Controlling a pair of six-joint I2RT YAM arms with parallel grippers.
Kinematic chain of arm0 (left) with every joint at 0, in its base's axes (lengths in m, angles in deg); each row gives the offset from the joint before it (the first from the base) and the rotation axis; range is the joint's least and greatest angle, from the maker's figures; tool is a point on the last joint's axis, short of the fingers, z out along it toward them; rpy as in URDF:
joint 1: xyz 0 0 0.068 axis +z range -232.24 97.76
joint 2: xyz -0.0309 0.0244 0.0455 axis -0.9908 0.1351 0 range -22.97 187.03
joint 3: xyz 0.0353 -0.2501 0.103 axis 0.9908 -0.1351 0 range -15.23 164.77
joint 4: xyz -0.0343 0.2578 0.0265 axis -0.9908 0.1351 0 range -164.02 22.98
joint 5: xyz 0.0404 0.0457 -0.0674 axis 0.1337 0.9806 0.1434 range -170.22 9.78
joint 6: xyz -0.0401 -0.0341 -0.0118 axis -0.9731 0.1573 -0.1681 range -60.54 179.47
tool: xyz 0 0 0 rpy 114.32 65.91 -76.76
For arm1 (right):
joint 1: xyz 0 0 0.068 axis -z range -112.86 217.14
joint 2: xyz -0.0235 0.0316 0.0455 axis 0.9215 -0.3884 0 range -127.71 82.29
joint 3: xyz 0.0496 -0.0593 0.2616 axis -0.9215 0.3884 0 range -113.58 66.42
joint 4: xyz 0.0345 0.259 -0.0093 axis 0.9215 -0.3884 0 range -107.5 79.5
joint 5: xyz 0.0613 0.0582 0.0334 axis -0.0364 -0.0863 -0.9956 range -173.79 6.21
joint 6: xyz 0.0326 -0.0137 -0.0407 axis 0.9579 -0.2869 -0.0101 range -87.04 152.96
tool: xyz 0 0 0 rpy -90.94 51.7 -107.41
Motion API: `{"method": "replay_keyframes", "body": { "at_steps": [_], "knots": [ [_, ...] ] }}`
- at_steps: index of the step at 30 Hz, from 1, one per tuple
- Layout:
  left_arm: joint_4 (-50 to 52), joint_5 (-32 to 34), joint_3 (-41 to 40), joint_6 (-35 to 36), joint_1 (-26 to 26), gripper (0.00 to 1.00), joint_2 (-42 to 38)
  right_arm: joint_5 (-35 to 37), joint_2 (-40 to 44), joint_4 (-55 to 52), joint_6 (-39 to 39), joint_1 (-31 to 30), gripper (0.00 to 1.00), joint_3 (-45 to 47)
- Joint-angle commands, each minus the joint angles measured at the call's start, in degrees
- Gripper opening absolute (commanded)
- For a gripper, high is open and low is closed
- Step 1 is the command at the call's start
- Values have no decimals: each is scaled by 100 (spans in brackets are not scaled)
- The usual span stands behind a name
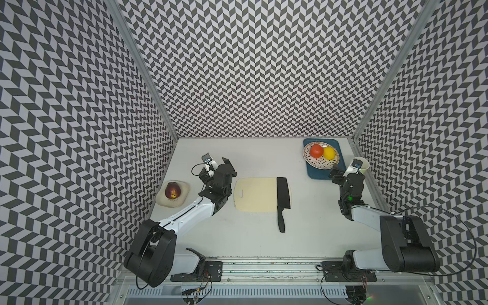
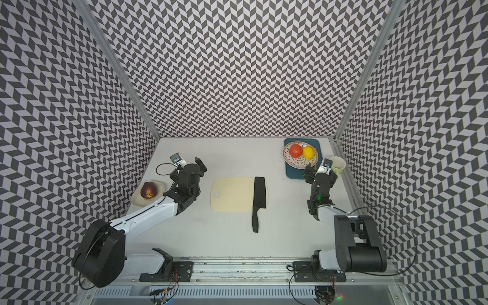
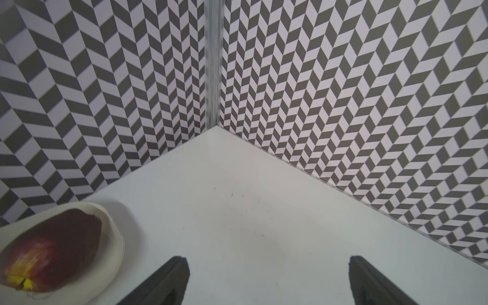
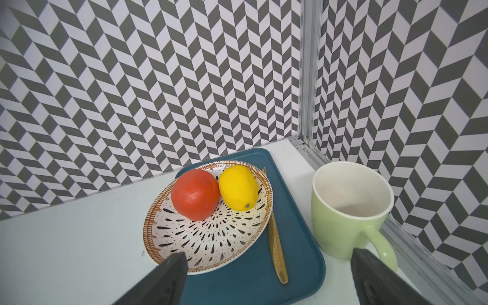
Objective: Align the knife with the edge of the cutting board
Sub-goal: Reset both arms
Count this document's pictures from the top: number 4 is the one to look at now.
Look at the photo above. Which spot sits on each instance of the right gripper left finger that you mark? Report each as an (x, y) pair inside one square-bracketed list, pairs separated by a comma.
[(164, 285)]

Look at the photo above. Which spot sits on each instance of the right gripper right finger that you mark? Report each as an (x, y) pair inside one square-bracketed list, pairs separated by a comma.
[(376, 283)]

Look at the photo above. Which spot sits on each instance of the patterned round plate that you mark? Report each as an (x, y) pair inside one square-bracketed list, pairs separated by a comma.
[(212, 243)]

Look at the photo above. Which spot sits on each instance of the light green mug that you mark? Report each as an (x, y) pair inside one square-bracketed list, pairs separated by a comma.
[(349, 204)]

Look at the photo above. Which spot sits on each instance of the teal rectangular tray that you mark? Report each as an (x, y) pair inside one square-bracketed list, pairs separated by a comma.
[(251, 278)]

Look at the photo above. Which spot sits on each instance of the red tomato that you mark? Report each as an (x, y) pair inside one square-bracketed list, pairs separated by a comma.
[(196, 194)]

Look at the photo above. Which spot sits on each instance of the yellow lemon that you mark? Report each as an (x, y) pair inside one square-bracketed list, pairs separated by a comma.
[(238, 188)]

